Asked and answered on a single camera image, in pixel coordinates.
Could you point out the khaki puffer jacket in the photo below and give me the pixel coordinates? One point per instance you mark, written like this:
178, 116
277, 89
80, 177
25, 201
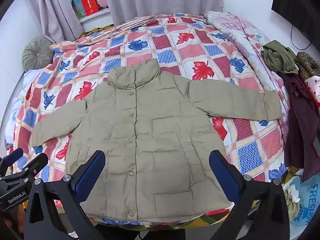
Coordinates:
155, 130

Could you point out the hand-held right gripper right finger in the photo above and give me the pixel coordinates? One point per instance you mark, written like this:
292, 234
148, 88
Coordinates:
220, 172

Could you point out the leopard print cloth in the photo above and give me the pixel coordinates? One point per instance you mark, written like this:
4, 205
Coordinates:
308, 63

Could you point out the black wall television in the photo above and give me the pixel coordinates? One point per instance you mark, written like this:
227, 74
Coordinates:
295, 7

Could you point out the dark maroon garment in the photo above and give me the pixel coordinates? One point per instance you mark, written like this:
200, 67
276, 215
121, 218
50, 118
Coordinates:
300, 120

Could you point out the round green pleated cushion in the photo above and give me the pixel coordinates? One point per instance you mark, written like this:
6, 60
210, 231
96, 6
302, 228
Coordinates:
37, 53

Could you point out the red box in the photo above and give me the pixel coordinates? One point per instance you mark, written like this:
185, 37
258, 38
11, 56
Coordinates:
88, 2

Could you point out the person's left hand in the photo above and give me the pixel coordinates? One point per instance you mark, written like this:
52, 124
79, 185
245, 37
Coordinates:
15, 220

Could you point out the olive green garment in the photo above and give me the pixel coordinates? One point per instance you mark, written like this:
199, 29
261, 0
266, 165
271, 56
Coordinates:
277, 57

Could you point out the blue printed bag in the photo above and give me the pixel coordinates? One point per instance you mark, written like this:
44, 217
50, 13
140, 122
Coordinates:
307, 200

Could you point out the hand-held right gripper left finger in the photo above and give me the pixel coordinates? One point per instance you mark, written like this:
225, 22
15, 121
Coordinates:
92, 172

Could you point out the leaf print patchwork quilt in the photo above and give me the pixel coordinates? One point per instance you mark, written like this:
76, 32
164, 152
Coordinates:
175, 40

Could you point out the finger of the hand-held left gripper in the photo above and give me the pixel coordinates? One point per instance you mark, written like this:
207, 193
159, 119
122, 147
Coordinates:
32, 165
13, 155

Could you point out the pink floral quilt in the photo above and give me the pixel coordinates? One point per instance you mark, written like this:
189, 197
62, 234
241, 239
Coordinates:
240, 30

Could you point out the white red floral cloth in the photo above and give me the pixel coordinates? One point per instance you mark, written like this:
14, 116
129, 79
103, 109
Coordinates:
313, 87

